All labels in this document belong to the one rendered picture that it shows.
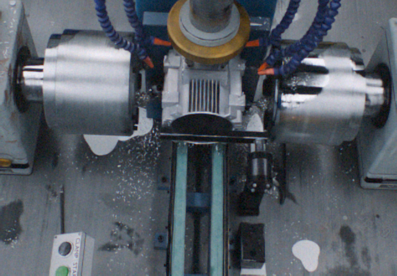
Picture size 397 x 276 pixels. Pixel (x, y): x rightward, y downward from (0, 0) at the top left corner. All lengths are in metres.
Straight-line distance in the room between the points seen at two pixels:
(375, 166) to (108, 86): 0.69
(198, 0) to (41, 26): 0.79
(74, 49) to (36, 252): 0.52
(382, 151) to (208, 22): 0.55
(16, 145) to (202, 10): 0.58
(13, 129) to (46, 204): 0.25
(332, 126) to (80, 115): 0.57
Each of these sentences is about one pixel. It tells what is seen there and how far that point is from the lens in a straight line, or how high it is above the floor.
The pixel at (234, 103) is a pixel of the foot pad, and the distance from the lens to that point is 1.51.
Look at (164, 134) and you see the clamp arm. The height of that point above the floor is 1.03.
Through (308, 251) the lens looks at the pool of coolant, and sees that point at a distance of 1.68.
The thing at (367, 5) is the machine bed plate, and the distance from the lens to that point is 2.11.
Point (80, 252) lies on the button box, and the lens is 1.36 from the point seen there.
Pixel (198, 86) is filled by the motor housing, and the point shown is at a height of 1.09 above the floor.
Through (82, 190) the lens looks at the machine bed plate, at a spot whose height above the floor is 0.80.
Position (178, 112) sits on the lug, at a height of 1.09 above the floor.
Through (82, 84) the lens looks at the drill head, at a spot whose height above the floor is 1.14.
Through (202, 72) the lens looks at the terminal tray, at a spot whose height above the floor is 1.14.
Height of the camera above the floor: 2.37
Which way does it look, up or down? 62 degrees down
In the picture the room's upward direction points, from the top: 6 degrees clockwise
